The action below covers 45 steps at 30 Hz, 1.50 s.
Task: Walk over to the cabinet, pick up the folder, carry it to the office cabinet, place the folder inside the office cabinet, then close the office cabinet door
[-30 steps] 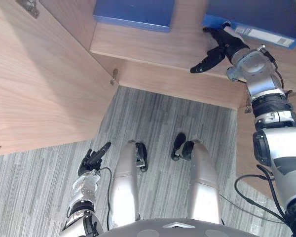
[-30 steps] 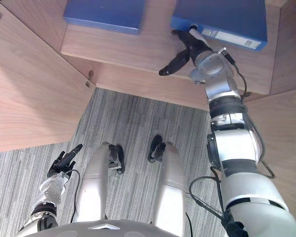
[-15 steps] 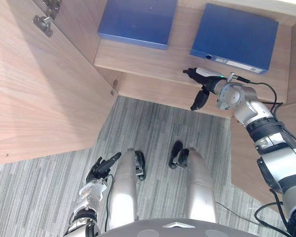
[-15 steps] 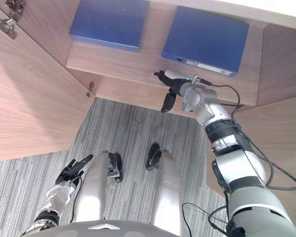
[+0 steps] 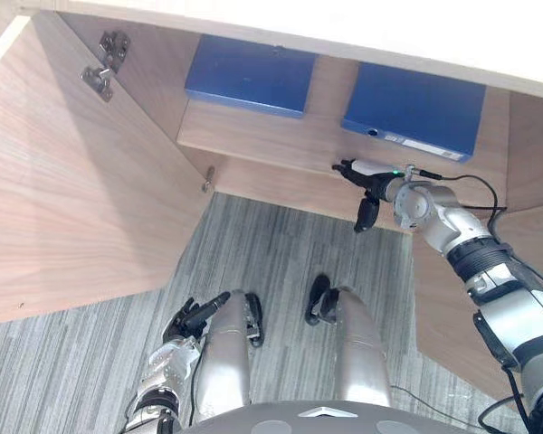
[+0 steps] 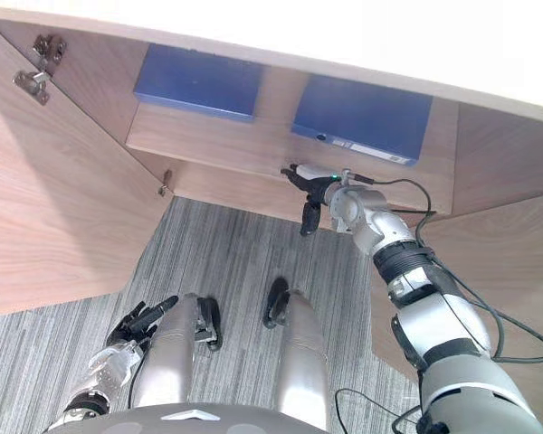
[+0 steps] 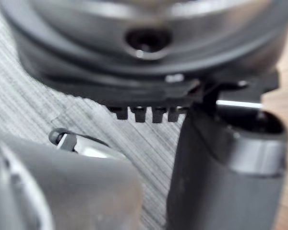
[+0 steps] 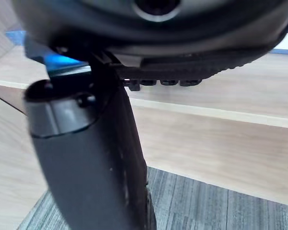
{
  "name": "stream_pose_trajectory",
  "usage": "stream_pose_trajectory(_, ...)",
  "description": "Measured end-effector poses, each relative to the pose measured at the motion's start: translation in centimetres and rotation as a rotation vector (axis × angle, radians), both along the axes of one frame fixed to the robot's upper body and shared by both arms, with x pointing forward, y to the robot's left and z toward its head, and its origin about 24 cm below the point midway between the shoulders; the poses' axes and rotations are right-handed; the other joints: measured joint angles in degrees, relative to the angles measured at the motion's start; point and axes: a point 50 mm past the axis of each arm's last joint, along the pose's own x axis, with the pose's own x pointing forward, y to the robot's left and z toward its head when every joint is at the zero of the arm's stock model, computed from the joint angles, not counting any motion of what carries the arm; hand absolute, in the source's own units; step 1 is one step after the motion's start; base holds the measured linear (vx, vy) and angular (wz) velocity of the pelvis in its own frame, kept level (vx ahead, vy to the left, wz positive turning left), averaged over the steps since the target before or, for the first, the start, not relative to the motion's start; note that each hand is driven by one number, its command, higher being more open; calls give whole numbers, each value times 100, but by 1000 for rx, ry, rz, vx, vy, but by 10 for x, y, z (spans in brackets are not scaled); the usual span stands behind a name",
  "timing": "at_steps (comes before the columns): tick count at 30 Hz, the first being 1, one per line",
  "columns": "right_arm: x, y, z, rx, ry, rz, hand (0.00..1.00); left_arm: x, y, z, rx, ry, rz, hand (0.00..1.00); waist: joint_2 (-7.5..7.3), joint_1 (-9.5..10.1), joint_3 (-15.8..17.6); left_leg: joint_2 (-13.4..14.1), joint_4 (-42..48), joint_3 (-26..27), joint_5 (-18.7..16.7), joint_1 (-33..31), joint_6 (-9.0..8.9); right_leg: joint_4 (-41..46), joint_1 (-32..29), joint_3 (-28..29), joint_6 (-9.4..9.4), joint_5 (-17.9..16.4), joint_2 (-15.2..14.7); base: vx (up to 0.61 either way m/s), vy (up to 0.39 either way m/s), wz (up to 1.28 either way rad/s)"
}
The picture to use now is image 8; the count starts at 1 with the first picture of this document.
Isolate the light wooden cabinet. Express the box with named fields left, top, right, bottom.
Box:
left=0, top=0, right=288, bottom=206

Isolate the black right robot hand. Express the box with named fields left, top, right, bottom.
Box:
left=10, top=0, right=288, bottom=230

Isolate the blue folder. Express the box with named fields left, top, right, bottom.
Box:
left=5, top=30, right=92, bottom=78

